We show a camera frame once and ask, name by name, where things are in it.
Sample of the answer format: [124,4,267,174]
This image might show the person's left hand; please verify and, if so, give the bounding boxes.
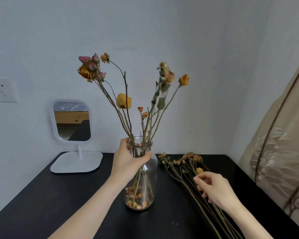
[110,137,153,183]

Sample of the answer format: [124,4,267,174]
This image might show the person's right hand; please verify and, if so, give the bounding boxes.
[194,172,240,209]

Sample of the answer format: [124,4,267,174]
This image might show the dried yellow rosebud single stem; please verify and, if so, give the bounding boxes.
[196,167,240,239]

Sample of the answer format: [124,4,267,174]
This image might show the clear glass vase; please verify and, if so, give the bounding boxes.
[123,136,158,211]

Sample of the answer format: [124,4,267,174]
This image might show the person's right forearm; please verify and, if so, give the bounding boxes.
[224,200,274,239]

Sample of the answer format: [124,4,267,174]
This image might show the person's left forearm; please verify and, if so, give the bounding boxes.
[48,175,130,239]

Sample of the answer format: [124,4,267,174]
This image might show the pile of dried flower stems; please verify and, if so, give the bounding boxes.
[159,152,243,239]

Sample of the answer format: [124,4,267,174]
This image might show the dried petals and stem bits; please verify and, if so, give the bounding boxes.
[125,186,150,210]

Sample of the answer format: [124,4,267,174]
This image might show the dried small orange buds stem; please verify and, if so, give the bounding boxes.
[137,107,150,145]

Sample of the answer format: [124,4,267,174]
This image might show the dried large yellow rose stem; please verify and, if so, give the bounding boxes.
[116,93,135,143]

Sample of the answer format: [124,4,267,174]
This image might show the white standing vanity mirror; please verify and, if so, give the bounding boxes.
[49,99,103,174]

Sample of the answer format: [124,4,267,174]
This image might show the beige patterned curtain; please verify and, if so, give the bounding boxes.
[238,51,299,235]

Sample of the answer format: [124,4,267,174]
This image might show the dried beige flower leafy stem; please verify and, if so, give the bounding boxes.
[142,62,175,145]

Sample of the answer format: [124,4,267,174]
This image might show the dried small yellow rose stem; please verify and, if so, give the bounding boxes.
[147,74,189,145]

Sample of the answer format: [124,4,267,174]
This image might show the dried pink rosebud branch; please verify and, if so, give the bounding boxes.
[77,53,135,145]

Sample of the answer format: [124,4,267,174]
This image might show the dried orange bud thin stem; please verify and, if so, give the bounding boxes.
[100,53,134,142]

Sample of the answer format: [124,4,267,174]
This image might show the white wall socket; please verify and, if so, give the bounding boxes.
[0,78,18,103]

